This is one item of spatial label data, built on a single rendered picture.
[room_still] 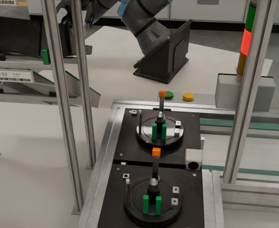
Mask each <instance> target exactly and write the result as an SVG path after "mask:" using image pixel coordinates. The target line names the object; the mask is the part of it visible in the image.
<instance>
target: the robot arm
mask: <svg viewBox="0 0 279 228"><path fill-rule="evenodd" d="M118 1H119V2H121V4H120V6H119V8H118V10H117V14H118V16H119V17H120V18H121V21H122V22H124V24H125V25H126V26H127V28H128V29H129V30H130V31H131V32H132V34H133V35H134V36H135V38H136V39H137V41H138V43H139V46H140V48H141V50H142V53H143V54H144V56H146V55H147V54H149V53H150V52H151V51H153V50H154V49H155V48H156V47H158V46H159V45H160V44H161V43H163V42H164V41H165V40H166V39H167V38H168V37H170V36H171V35H172V34H173V33H172V32H171V31H170V30H169V29H168V28H166V27H165V26H163V25H162V24H161V23H159V22H158V21H157V19H156V18H155V17H154V16H155V15H156V14H157V13H159V12H160V11H161V10H162V9H163V8H165V7H166V6H167V5H168V4H170V3H171V2H172V1H173V0H81V7H82V20H83V29H84V38H85V37H86V30H85V27H86V26H90V28H91V26H92V25H93V24H94V23H95V22H96V21H98V20H99V18H100V17H101V16H103V15H104V14H105V13H106V12H107V11H108V10H109V9H110V8H111V7H113V6H114V5H115V4H116V3H117V2H118ZM56 12H57V18H58V24H65V23H66V20H67V22H68V24H70V23H71V24H72V13H71V5H70V1H69V0H62V1H61V2H60V3H59V4H58V5H57V7H56ZM72 25H73V24H72Z"/></svg>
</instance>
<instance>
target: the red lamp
mask: <svg viewBox="0 0 279 228"><path fill-rule="evenodd" d="M250 37H251V33H250V32H248V31H247V30H246V29H245V30H244V35H243V39H242V45H241V52H242V53H243V54H245V55H247V52H248V47H249V43H250Z"/></svg>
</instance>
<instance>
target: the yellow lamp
mask: <svg viewBox="0 0 279 228"><path fill-rule="evenodd" d="M245 62H246V55H245V54H243V53H242V52H241V51H240V56H239V61H238V66H237V73H238V74H239V75H240V76H243V72H244V68H245Z"/></svg>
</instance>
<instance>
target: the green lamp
mask: <svg viewBox="0 0 279 228"><path fill-rule="evenodd" d="M255 12H256V8H255V7H253V6H251V5H250V4H249V8H248V13H247V18H246V23H245V29H246V30H247V31H248V32H250V33H251V32H252V27H253V22H254V18H255Z"/></svg>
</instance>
